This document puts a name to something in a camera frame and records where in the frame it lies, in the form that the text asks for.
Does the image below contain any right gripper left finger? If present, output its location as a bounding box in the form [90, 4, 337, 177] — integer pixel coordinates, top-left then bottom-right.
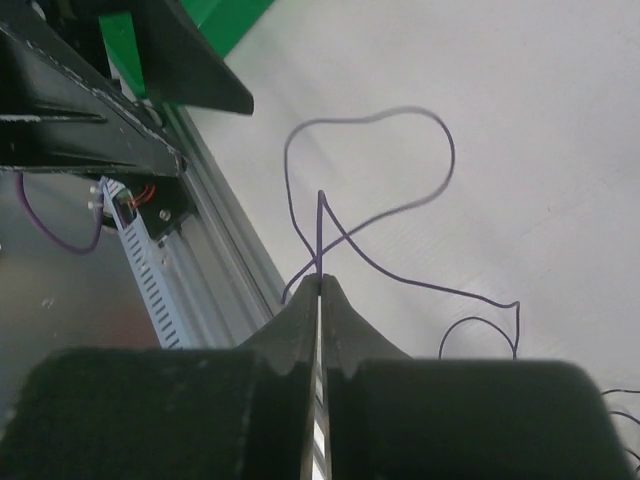
[241, 275, 320, 479]

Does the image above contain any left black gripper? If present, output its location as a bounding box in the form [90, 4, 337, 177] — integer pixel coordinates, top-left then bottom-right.
[1, 1, 254, 176]

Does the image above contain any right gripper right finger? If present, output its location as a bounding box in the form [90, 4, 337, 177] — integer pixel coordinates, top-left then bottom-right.
[320, 274, 410, 479]

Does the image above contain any black thin wire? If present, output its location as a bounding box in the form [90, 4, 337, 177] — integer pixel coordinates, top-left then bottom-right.
[599, 387, 640, 426]

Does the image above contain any green plastic tray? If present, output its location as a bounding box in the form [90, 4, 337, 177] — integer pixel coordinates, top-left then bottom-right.
[100, 1, 272, 115]

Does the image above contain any aluminium mounting rail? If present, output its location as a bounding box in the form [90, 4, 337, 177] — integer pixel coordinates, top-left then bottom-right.
[157, 106, 284, 348]

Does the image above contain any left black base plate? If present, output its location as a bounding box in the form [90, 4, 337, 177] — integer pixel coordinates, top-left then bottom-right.
[103, 176, 195, 241]

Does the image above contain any white slotted cable duct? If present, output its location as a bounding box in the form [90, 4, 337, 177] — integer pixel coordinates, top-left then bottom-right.
[103, 177, 192, 350]

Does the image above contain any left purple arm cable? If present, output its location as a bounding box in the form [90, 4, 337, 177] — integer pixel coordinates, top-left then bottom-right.
[13, 172, 106, 255]

